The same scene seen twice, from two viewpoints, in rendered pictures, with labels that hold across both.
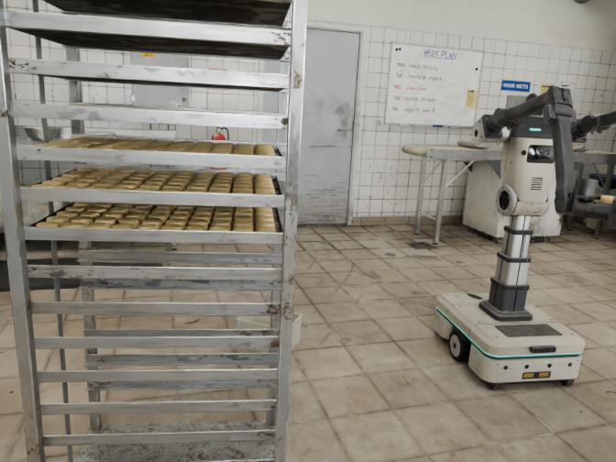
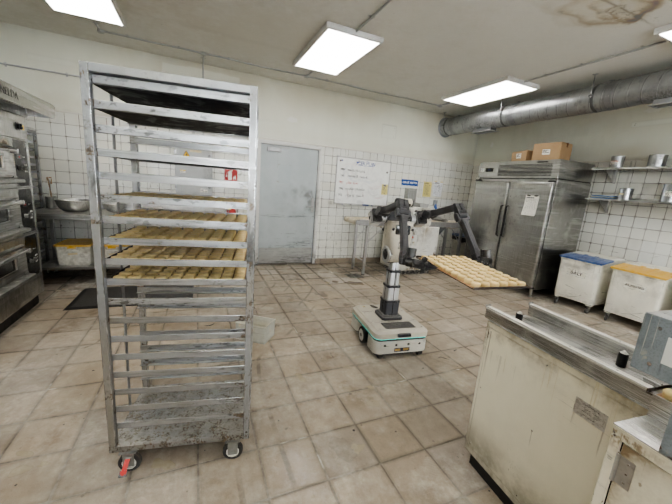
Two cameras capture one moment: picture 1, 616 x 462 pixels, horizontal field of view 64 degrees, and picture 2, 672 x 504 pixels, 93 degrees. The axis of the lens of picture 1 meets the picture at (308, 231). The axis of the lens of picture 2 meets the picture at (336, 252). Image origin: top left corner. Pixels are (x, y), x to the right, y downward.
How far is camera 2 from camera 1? 0.42 m
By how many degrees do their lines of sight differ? 7
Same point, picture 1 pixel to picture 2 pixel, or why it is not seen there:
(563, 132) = (403, 222)
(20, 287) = (104, 310)
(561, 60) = (435, 168)
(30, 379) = (108, 359)
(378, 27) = (329, 147)
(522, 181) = (393, 244)
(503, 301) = (386, 309)
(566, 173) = (403, 244)
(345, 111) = (310, 195)
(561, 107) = (403, 209)
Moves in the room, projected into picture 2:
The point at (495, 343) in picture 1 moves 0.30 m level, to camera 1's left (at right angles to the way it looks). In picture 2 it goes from (379, 332) to (344, 331)
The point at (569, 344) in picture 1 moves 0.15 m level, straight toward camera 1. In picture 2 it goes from (418, 332) to (415, 338)
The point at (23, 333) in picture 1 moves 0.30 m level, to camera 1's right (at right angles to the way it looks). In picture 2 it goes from (104, 334) to (176, 335)
